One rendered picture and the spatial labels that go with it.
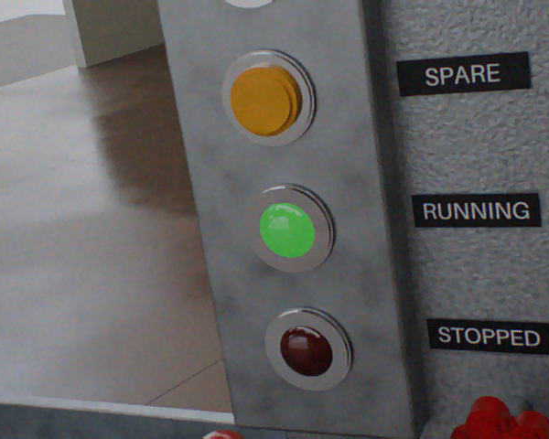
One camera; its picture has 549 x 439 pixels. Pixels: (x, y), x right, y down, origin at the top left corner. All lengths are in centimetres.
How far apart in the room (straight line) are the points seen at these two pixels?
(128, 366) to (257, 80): 315
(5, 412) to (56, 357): 292
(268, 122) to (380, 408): 12
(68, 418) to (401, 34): 44
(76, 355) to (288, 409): 324
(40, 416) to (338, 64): 44
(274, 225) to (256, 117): 4
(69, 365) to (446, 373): 321
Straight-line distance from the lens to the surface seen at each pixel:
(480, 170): 41
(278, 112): 39
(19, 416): 78
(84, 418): 76
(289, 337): 43
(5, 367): 373
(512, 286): 42
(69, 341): 379
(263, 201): 41
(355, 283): 42
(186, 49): 41
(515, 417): 42
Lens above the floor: 151
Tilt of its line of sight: 19 degrees down
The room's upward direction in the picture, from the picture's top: 9 degrees counter-clockwise
